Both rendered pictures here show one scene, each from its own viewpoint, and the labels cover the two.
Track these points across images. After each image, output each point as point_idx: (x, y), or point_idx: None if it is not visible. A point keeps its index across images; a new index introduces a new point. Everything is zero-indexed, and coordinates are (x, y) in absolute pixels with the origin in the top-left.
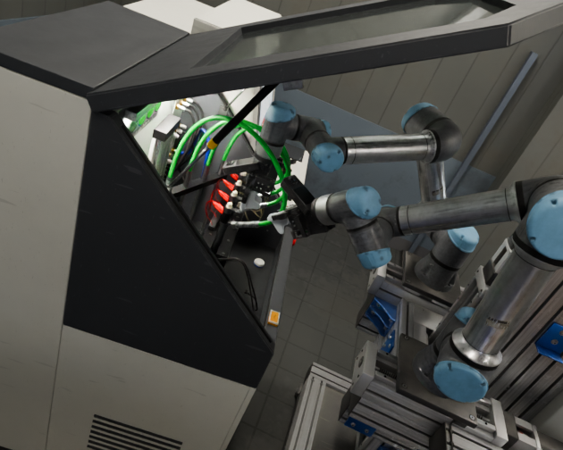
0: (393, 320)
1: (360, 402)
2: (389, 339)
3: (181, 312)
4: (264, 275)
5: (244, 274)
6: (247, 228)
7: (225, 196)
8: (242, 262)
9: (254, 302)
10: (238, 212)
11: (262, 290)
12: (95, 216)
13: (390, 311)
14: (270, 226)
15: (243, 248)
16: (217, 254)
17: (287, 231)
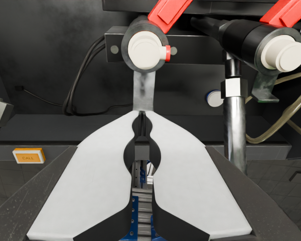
0: (151, 240)
1: None
2: (131, 230)
3: None
4: (190, 108)
5: (180, 80)
6: (298, 70)
7: (286, 3)
8: (68, 107)
9: (126, 103)
10: (134, 97)
11: (155, 110)
12: None
13: (164, 239)
14: (295, 115)
15: (249, 67)
16: (105, 36)
17: (273, 149)
